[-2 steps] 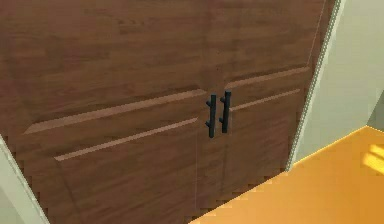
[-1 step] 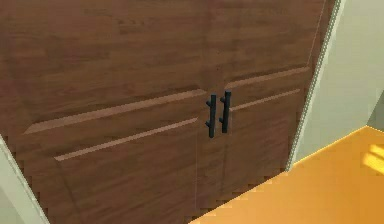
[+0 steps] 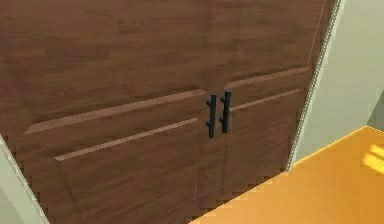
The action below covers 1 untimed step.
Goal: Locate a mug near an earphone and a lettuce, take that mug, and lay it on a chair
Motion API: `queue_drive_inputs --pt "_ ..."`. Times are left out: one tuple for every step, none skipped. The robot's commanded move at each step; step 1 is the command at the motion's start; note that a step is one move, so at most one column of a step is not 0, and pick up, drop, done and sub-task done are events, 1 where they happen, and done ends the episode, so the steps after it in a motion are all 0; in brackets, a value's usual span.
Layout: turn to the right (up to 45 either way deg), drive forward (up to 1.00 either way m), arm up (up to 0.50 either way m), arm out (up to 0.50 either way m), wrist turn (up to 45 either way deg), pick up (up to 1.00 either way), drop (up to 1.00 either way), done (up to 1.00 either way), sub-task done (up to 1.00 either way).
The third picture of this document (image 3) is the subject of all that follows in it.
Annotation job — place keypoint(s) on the brown wooden door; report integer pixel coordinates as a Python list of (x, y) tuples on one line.
[(100, 83), (266, 50)]

